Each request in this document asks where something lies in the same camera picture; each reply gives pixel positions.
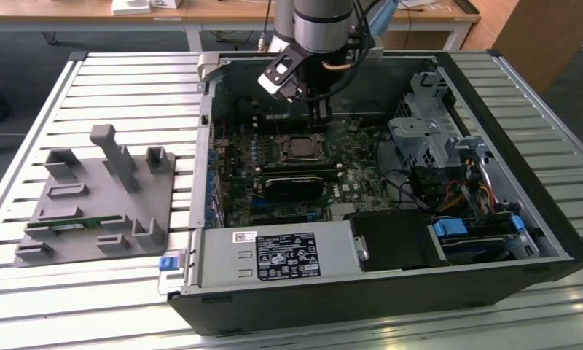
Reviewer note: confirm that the silver square CPU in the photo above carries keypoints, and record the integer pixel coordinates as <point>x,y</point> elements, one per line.
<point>306,147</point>

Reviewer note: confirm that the black RAM slot bank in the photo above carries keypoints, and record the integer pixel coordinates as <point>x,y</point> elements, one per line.
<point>296,170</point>
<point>287,125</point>

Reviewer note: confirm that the CPU socket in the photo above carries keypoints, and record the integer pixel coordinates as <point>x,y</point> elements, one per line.
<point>282,159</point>

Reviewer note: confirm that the black drive bay cover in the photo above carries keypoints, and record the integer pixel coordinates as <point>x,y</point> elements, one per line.
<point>394,240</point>

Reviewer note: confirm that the silver metal drive cage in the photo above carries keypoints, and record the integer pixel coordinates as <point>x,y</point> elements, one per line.
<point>414,131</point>

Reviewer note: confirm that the green motherboard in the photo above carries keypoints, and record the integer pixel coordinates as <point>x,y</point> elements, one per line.
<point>364,182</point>

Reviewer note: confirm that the black graphics card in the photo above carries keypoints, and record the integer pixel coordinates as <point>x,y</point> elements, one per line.
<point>292,189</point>

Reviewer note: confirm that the white paper sheets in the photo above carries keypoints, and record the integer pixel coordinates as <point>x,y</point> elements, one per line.
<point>434,5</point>

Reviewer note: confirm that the white box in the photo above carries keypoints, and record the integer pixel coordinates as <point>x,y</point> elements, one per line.
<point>131,9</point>
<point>168,4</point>

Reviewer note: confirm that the silver chipset heatsink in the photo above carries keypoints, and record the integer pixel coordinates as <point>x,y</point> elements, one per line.
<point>343,211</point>

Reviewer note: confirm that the brown wooden cabinet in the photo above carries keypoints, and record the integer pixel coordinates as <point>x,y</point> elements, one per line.
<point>549,36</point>

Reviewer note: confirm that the blue disk carrier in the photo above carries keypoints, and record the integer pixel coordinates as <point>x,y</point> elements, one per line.
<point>449,228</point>

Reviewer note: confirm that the silver power supply unit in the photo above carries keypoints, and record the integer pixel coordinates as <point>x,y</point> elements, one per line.
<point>224,255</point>

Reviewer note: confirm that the grey plastic parts rack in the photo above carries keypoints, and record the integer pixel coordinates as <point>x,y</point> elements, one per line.
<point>102,204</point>

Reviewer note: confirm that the blue plastic clip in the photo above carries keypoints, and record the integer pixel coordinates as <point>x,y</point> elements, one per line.
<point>517,224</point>

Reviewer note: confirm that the blue case latch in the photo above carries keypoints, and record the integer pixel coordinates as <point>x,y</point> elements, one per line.
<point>170,264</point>

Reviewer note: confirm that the green RAM stick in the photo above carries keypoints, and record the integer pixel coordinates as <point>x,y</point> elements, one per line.
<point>95,221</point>

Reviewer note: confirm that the black open PC case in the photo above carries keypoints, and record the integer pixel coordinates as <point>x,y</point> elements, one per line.
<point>322,313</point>

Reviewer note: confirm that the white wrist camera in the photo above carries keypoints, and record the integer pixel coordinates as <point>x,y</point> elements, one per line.
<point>272,84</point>

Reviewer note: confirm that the wooden desk white frame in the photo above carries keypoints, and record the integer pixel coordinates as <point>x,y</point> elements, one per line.
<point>214,16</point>
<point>54,18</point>

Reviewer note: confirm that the grey plastic bracket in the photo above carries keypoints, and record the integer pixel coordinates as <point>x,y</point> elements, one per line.
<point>472,146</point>

